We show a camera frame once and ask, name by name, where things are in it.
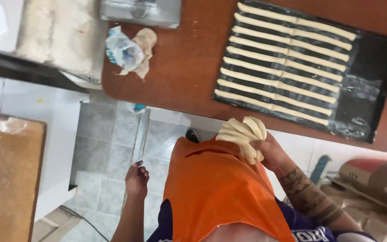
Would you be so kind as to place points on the floured wooden board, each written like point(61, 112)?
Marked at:
point(8, 181)

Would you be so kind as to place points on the heap of brown paper sacks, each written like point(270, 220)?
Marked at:
point(381, 227)

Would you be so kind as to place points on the brown flour sack red print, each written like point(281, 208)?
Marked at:
point(381, 181)

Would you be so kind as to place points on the row of long dough sticks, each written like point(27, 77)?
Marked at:
point(297, 21)

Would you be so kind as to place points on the orange apron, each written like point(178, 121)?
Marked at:
point(213, 188)

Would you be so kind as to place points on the purple shorts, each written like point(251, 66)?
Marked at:
point(165, 221)

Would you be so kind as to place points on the person's left fingers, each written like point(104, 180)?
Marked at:
point(142, 170)

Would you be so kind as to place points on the metal table leg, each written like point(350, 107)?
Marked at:
point(141, 134)

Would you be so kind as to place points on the beige dough scrap lump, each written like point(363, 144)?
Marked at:
point(146, 38)

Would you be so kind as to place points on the black baking tray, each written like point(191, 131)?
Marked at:
point(375, 57)

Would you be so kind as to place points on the metal machine housing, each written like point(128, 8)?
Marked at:
point(153, 13)

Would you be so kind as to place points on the dough sheeter canvas belt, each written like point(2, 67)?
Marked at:
point(59, 33)

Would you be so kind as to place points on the bundle of raw dough strips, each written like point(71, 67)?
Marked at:
point(240, 131)

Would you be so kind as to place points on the small blue and white item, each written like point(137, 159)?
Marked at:
point(136, 107)

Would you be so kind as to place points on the crumpled clear plastic bag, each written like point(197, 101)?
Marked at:
point(123, 50)

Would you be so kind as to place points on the person's right fingers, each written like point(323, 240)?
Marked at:
point(258, 146)

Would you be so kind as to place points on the black shoe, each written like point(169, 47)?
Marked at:
point(192, 135)

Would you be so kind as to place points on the white cabinet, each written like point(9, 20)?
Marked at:
point(57, 134)

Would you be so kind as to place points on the person's left hand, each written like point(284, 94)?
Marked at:
point(135, 183)

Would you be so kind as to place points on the person's right hand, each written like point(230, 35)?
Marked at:
point(273, 153)

